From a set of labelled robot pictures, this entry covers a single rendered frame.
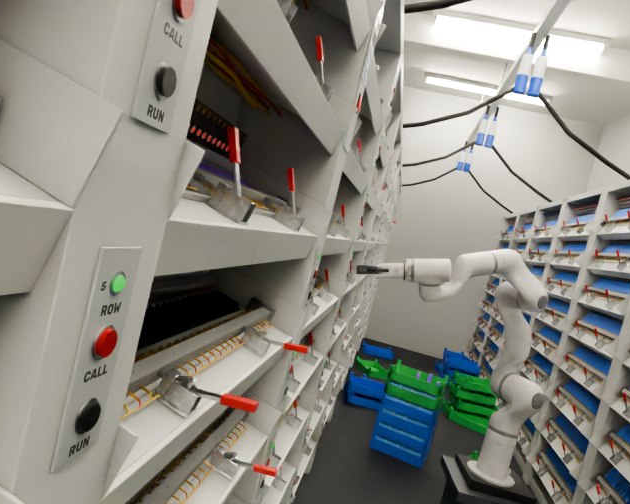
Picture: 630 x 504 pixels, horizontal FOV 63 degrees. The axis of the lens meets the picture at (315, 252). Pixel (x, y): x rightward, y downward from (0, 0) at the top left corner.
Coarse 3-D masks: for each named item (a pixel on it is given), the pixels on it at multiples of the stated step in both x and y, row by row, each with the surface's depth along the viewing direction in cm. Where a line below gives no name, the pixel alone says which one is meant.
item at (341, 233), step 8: (336, 216) 101; (344, 216) 145; (336, 224) 160; (344, 224) 145; (352, 224) 161; (328, 232) 102; (336, 232) 120; (344, 232) 145; (352, 232) 161; (328, 240) 108; (336, 240) 120; (344, 240) 136; (352, 240) 158; (328, 248) 115; (336, 248) 130; (344, 248) 148
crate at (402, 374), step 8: (400, 360) 298; (392, 368) 282; (400, 368) 300; (408, 368) 298; (392, 376) 281; (400, 376) 280; (408, 376) 278; (424, 376) 294; (432, 376) 292; (448, 376) 288; (408, 384) 278; (416, 384) 276; (424, 384) 275; (432, 384) 273; (440, 384) 272; (432, 392) 273; (440, 392) 271
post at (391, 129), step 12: (396, 120) 228; (396, 132) 232; (384, 168) 229; (372, 216) 230; (372, 228) 238; (360, 252) 231; (360, 264) 231; (348, 300) 232; (336, 348) 233; (324, 408) 235; (312, 456) 236
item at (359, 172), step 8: (352, 136) 101; (352, 144) 118; (360, 144) 144; (352, 152) 109; (360, 152) 144; (352, 160) 114; (360, 160) 144; (344, 168) 110; (352, 168) 120; (360, 168) 131; (368, 168) 160; (352, 176) 126; (360, 176) 138; (368, 176) 160; (360, 184) 147; (360, 192) 157
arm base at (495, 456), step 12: (492, 432) 205; (492, 444) 204; (504, 444) 202; (480, 456) 208; (492, 456) 203; (504, 456) 202; (468, 468) 208; (480, 468) 206; (492, 468) 203; (504, 468) 203; (492, 480) 200; (504, 480) 204
